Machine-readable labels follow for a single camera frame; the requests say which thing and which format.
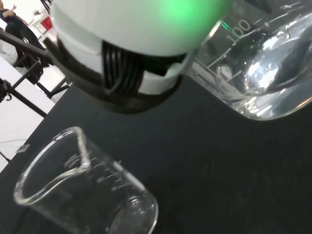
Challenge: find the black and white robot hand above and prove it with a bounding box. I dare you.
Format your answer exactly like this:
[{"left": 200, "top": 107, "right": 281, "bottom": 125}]
[{"left": 45, "top": 0, "right": 234, "bottom": 115}]

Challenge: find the person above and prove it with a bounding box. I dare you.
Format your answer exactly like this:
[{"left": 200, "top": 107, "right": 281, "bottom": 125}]
[{"left": 0, "top": 3, "right": 48, "bottom": 69}]

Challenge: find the black tripod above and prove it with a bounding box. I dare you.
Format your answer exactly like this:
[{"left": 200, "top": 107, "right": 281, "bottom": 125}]
[{"left": 0, "top": 31, "right": 73, "bottom": 118}]

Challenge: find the black bench cloth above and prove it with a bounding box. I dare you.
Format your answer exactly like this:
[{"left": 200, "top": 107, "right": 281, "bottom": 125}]
[{"left": 0, "top": 55, "right": 312, "bottom": 234}]

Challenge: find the clear plastic cloth clip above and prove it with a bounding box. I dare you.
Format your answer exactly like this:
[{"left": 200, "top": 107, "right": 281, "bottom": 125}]
[{"left": 16, "top": 143, "right": 31, "bottom": 154}]

